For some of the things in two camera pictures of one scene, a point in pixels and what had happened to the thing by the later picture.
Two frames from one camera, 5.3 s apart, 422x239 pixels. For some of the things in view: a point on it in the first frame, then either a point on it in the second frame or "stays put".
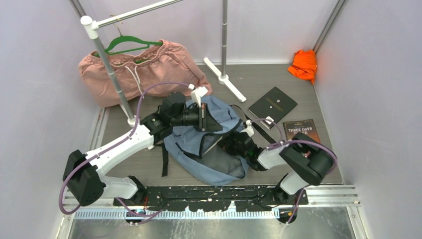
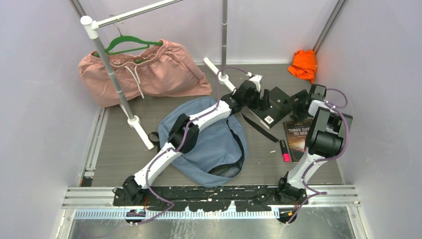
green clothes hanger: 124,37 stays put
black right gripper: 226,144 → 298,115
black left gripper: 207,123 → 264,104
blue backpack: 200,156 stays put
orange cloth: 304,64 stays put
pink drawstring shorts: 167,70 stays put
